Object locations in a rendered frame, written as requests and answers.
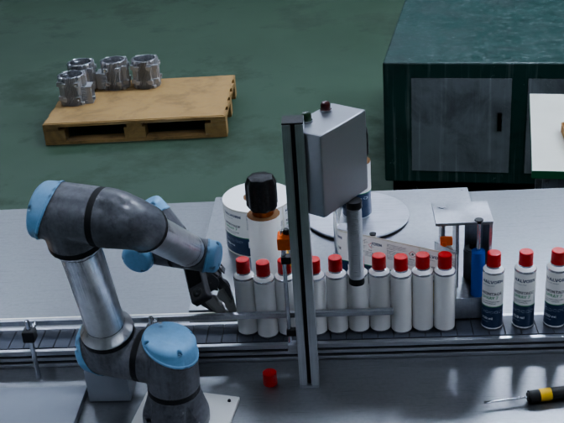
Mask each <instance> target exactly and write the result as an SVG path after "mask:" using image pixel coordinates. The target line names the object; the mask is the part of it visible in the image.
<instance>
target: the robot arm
mask: <svg viewBox="0 0 564 423"><path fill-rule="evenodd" d="M26 227H27V231H28V233H29V235H30V236H31V237H32V238H36V239H37V240H40V239H44V240H45V242H46V245H47V247H48V250H49V251H50V254H51V255H52V256H53V257H55V258H56V259H58V260H60V261H61V263H62V265H63V268H64V271H65V275H66V277H67V279H68V282H69V285H70V288H71V291H72V294H73V296H74V298H75V301H76V305H77V308H78V310H79V312H80V315H81V319H82V321H83V324H82V325H81V327H80V329H79V331H78V332H77V335H76V341H75V346H76V350H75V354H76V360H77V362H78V364H79V365H80V367H81V368H82V369H83V370H85V371H87V372H89V373H94V374H95V375H99V376H109V377H114V378H119V379H127V380H132V381H136V382H140V383H146V384H147V386H148V395H147V399H146V401H145V404H144V409H143V422H144V423H209V420H210V407H209V404H208V402H207V400H206V397H205V395H204V394H203V392H202V390H201V386H200V374H199V361H198V358H199V350H198V347H197V344H196V338H195V336H194V334H193V333H192V331H191V330H190V329H188V328H187V327H186V326H183V325H181V324H179V323H176V322H171V321H162V323H161V324H159V323H158V322H157V323H154V324H153V325H151V326H149V327H147V328H146V329H143V328H139V327H135V326H134V324H133V320H132V317H131V316H130V315H129V314H128V313H127V312H126V311H124V310H122V308H121V306H120V303H119V299H118V295H117V292H116V290H115V286H114V283H113V281H112V276H111V273H110V270H109V268H108V265H107V260H106V257H105V254H104V252H103V248H113V249H123V252H122V259H123V262H124V263H125V265H126V266H127V267H128V268H130V269H131V270H132V271H135V272H139V273H143V272H145V271H148V270H149V269H150V268H151V267H152V266H153V264H155V265H160V266H166V267H173V268H179V269H184V272H185V278H186V282H187V286H188V290H189V293H190V297H191V303H192V304H193V305H195V306H200V305H202V306H204V307H205V308H207V309H208V310H210V311H214V312H215V313H227V312H237V308H236V304H235V301H234V298H233V292H232V290H231V286H230V284H229V283H228V281H227V280H226V279H224V278H223V277H222V273H224V274H225V268H224V266H223V265H222V245H221V243H220V242H219V241H216V240H211V239H210V238H208V239H206V238H200V237H198V236H196V235H195V234H194V233H192V232H189V231H188V230H187V228H185V226H184V225H183V224H182V222H181V221H180V220H179V218H178V217H177V216H176V215H175V214H174V213H173V211H172V210H171V209H170V206H168V205H167V204H166V203H165V201H164V200H163V199H162V198H161V197H160V196H152V197H150V198H149V199H147V200H144V199H142V198H139V197H137V196H135V195H133V194H131V193H128V192H126V191H122V190H119V189H116V188H112V187H104V186H96V185H84V184H77V183H70V182H65V181H64V180H60V181H57V180H47V181H44V182H43V183H41V184H40V185H39V186H38V187H37V188H36V189H35V191H34V193H33V195H32V196H31V199H30V201H29V206H28V210H27V215H26ZM220 265H221V266H222V267H220ZM214 290H218V292H217V295H214V294H213V293H212V291H214ZM222 302H223V303H224V304H225V307H226V308H227V310H226V309H225V307H224V305H223V304H222Z"/></svg>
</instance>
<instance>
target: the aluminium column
mask: <svg viewBox="0 0 564 423"><path fill-rule="evenodd" d="M281 130H282V142H283V154H284V166H285V189H286V200H287V212H288V223H289V235H290V258H291V270H292V282H293V294H294V306H295V329H296V341H297V352H298V364H299V375H300V388H301V389H309V388H319V381H320V375H319V361H318V347H317V333H316V306H315V292H314V278H313V264H312V250H311V223H310V213H309V208H308V195H307V180H306V154H305V140H304V115H289V116H282V120H281Z"/></svg>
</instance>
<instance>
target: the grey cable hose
mask: <svg viewBox="0 0 564 423"><path fill-rule="evenodd" d="M362 206H363V205H362V199H361V198H359V197H356V196H355V197H354V198H352V199H351V200H350V201H349V202H347V203H346V208H347V243H348V262H349V284H350V285H352V286H361V285H364V283H365V280H364V269H363V227H362V225H363V223H362V209H361V208H362Z"/></svg>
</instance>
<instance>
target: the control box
mask: <svg viewBox="0 0 564 423"><path fill-rule="evenodd" d="M331 108H332V111H331V112H329V113H321V112H320V109H319V110H318V111H316V112H313V113H312V114H311V118H312V119H313V122H312V123H309V124H304V140H305V167H306V180H307V195H308V208H309V213H310V214H313V215H316V216H319V217H327V216H328V215H330V214H331V213H333V212H334V211H335V210H337V209H338V208H339V207H341V206H343V205H344V204H346V203H347V202H349V201H350V200H351V199H352V198H354V197H355V196H357V195H359V194H360V193H362V192H363V191H365V190H366V189H368V166H367V138H366V112H365V110H363V109H359V108H355V107H347V106H343V105H338V104H334V103H331Z"/></svg>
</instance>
